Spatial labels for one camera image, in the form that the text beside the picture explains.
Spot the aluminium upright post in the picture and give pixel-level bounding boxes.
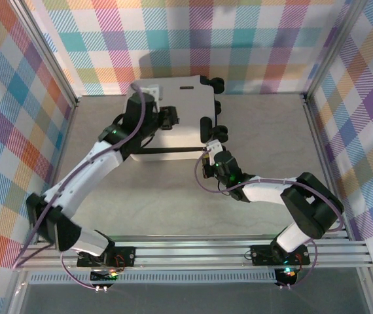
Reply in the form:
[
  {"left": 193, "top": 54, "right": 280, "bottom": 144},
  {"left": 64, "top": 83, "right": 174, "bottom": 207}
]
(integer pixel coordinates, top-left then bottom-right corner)
[
  {"left": 9, "top": 0, "right": 80, "bottom": 109},
  {"left": 304, "top": 0, "right": 368, "bottom": 102}
]

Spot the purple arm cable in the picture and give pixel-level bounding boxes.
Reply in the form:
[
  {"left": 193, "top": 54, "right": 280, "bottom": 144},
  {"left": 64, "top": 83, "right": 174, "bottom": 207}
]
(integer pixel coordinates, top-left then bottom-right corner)
[
  {"left": 12, "top": 83, "right": 148, "bottom": 292},
  {"left": 194, "top": 153, "right": 344, "bottom": 291}
]

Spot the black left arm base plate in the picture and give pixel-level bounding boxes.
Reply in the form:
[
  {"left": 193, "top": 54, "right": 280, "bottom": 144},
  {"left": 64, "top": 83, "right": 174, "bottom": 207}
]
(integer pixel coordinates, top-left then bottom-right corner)
[{"left": 77, "top": 245, "right": 137, "bottom": 268}]

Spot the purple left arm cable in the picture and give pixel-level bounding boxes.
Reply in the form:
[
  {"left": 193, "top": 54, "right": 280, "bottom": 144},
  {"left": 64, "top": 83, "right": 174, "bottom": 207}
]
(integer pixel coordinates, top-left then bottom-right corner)
[{"left": 12, "top": 83, "right": 148, "bottom": 292}]

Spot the aluminium side rail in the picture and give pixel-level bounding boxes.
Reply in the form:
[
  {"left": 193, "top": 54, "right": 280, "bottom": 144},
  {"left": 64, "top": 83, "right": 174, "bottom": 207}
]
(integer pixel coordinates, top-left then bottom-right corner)
[
  {"left": 301, "top": 93, "right": 351, "bottom": 241},
  {"left": 35, "top": 96, "right": 81, "bottom": 245}
]

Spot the aluminium cross rail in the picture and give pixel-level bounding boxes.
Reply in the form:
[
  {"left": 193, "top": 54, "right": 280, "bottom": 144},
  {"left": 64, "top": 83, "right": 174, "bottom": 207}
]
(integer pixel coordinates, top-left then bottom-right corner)
[{"left": 12, "top": 234, "right": 373, "bottom": 272}]

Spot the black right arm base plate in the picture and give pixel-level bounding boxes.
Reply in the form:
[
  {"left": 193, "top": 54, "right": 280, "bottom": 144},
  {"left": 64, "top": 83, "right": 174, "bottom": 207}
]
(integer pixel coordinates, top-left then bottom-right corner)
[{"left": 251, "top": 243, "right": 311, "bottom": 265}]

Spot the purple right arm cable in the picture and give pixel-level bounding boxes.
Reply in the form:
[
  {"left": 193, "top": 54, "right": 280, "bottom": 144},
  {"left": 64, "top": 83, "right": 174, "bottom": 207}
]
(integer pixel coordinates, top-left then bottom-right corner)
[{"left": 194, "top": 153, "right": 344, "bottom": 291}]

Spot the slotted grey cable duct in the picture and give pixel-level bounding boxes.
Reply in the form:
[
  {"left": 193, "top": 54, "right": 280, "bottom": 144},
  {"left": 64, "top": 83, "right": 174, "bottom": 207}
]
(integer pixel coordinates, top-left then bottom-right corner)
[{"left": 29, "top": 270, "right": 279, "bottom": 285}]

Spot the white hard-shell suitcase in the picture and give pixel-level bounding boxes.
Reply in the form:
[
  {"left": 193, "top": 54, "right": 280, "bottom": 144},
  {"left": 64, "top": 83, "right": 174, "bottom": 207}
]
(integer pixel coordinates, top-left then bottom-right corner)
[{"left": 126, "top": 75, "right": 230, "bottom": 164}]

